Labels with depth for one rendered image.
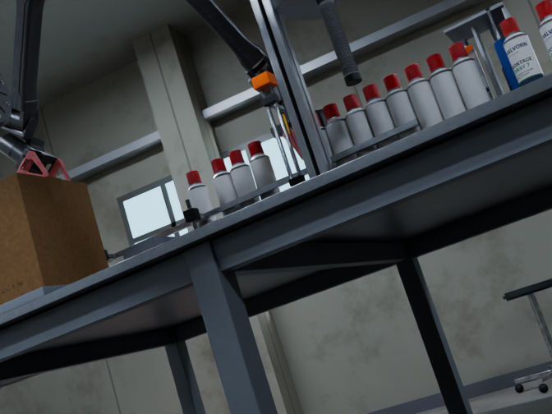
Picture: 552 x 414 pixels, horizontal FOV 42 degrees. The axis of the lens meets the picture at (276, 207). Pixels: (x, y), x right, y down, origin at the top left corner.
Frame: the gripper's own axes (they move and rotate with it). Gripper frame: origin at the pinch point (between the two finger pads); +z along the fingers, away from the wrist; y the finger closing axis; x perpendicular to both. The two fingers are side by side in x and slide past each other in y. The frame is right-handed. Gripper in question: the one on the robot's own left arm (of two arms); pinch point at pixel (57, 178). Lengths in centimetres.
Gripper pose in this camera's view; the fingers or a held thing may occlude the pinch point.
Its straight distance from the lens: 193.6
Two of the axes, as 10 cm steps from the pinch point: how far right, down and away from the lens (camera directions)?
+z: 7.9, 5.0, -3.4
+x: -5.1, 8.6, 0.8
